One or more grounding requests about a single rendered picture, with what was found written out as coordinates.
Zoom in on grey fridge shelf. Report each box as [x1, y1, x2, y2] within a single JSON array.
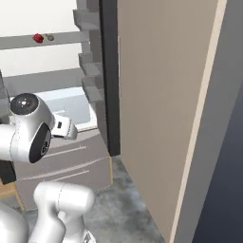
[[0, 30, 90, 51]]

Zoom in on pale blue crisper drawer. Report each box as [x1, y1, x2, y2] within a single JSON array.
[[34, 85, 99, 133]]

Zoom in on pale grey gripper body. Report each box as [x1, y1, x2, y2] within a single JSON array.
[[64, 121, 79, 140]]

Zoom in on grey open fridge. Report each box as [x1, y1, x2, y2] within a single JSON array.
[[0, 0, 114, 213]]

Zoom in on black fridge door with bins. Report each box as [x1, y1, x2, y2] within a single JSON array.
[[72, 0, 122, 158]]

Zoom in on red round food item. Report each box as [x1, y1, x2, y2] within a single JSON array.
[[33, 32, 45, 44]]

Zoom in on beige tall cabinet panel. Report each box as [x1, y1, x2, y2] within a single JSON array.
[[117, 0, 243, 243]]

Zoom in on wooden counter cabinet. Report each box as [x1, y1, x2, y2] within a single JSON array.
[[0, 159, 27, 213]]

